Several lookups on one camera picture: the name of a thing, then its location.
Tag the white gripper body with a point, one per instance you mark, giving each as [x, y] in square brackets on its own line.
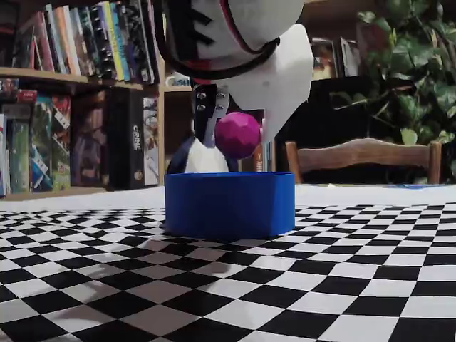
[285, 83]

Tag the black-and-white gripper finger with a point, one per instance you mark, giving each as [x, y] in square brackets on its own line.
[210, 128]

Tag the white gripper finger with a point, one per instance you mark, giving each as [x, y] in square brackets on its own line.
[278, 114]

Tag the pink faceted ball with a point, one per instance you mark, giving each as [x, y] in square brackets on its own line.
[237, 135]

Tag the white illustrated game box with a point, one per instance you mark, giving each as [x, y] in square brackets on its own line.
[150, 142]

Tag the blue round box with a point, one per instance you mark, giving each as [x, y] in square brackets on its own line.
[228, 206]

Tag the black Crime game box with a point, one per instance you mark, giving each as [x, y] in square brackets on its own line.
[124, 142]

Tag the brown purple game box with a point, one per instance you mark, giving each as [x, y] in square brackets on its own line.
[89, 142]

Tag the red and green game box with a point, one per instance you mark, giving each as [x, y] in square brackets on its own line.
[60, 160]

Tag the blue jungle game box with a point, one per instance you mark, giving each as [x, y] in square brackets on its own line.
[41, 153]

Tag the small red box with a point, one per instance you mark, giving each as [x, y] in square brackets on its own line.
[26, 96]

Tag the Citadelles game box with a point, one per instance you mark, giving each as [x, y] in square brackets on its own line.
[7, 87]

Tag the blue and white penguin figure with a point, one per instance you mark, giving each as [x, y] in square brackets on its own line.
[199, 160]

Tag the small picture card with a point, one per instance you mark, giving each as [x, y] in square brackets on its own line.
[348, 57]
[324, 58]

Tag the wooden bookshelf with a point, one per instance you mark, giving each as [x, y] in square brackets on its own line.
[161, 142]

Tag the white and blue bowl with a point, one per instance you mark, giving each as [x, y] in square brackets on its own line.
[176, 81]

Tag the wooden chair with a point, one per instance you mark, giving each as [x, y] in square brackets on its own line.
[356, 149]

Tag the green leafy plant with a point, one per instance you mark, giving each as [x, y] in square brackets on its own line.
[409, 71]

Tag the yellow spine book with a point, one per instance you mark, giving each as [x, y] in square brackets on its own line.
[114, 39]

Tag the blue tape strip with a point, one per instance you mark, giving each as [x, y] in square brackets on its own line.
[409, 185]

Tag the orange spine book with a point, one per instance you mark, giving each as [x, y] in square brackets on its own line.
[66, 39]

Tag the white checkerboard paper mat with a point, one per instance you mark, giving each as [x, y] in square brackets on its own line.
[320, 285]

